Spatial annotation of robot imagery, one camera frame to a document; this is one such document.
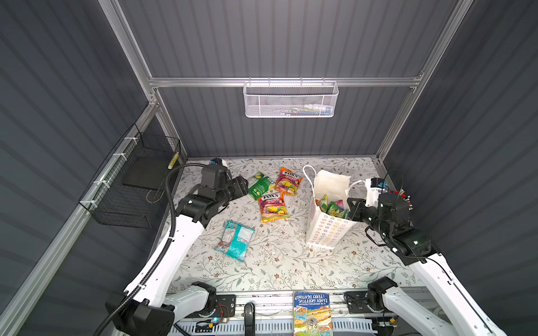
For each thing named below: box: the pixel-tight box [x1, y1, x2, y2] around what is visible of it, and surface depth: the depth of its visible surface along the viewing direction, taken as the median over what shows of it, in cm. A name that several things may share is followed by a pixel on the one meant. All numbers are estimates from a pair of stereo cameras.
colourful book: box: [293, 291, 334, 336], surface depth 71 cm
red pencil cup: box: [399, 187, 414, 211], surface depth 86 cm
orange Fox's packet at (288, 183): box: [273, 166, 303, 205], surface depth 107 cm
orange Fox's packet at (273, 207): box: [259, 191, 290, 224], surface depth 98 cm
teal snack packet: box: [214, 219, 256, 263], surface depth 88 cm
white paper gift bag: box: [303, 164, 366, 250], surface depth 80 cm
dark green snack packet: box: [248, 176, 272, 201], surface depth 107 cm
